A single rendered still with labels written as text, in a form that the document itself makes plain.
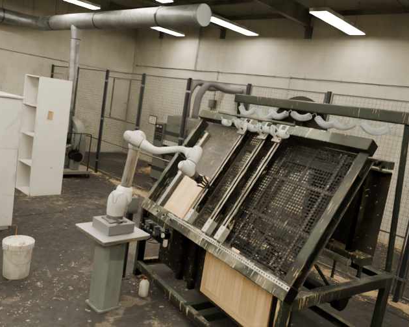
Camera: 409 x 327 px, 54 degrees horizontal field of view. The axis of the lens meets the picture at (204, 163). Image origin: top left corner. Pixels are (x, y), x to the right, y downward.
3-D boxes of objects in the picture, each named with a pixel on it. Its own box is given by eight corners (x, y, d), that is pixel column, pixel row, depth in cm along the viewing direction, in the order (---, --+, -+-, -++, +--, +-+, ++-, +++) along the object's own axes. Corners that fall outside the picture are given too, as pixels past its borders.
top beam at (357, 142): (202, 121, 468) (197, 115, 462) (207, 114, 470) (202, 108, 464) (372, 157, 292) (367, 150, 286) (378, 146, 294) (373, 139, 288)
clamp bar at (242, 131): (187, 221, 383) (170, 209, 370) (252, 123, 405) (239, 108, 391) (192, 225, 375) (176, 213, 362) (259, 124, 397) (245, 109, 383)
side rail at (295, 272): (290, 286, 282) (282, 280, 276) (365, 159, 302) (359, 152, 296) (298, 291, 276) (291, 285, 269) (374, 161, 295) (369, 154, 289)
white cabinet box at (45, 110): (15, 187, 728) (24, 74, 699) (46, 185, 771) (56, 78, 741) (28, 196, 687) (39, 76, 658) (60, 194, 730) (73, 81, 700)
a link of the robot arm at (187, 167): (192, 178, 357) (198, 166, 361) (180, 169, 349) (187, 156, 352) (185, 177, 366) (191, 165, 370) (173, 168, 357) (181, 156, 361)
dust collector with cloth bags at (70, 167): (33, 165, 936) (41, 70, 904) (61, 165, 987) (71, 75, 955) (60, 179, 844) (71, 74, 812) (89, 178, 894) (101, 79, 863)
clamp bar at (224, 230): (217, 240, 345) (199, 227, 331) (287, 130, 366) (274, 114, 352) (224, 244, 337) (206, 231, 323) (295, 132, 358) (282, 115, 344)
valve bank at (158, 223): (135, 234, 419) (137, 212, 415) (147, 233, 427) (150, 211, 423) (157, 252, 379) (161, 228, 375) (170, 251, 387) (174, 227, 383)
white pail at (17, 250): (-6, 270, 412) (-2, 227, 405) (24, 265, 434) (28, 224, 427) (6, 283, 391) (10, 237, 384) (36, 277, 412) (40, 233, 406)
